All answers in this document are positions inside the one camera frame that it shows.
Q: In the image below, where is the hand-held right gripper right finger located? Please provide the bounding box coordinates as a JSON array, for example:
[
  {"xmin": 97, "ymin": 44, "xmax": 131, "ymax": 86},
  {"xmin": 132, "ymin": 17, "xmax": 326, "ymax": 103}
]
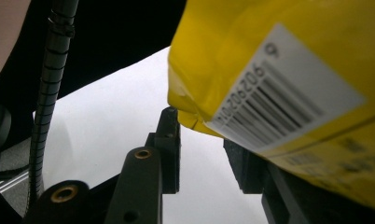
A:
[{"xmin": 223, "ymin": 137, "xmax": 271, "ymax": 195}]

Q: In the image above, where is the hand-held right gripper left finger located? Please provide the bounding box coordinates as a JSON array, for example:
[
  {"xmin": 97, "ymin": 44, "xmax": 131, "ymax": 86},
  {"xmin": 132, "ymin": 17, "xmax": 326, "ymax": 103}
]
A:
[{"xmin": 144, "ymin": 105, "xmax": 181, "ymax": 195}]

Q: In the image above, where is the yellow green spout pouch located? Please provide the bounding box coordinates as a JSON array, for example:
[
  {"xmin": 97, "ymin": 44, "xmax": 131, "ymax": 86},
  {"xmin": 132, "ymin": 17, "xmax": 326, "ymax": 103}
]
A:
[{"xmin": 167, "ymin": 0, "xmax": 375, "ymax": 213}]

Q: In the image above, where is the ribbed gripper cable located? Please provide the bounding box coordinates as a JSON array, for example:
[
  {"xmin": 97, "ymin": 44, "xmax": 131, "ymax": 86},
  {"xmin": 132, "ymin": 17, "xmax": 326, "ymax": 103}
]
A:
[{"xmin": 25, "ymin": 0, "xmax": 80, "ymax": 217}]

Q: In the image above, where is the metal floor rail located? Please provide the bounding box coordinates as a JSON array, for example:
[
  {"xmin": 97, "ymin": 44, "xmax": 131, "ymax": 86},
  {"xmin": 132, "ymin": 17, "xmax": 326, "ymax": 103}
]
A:
[{"xmin": 0, "ymin": 168, "xmax": 34, "ymax": 196}]

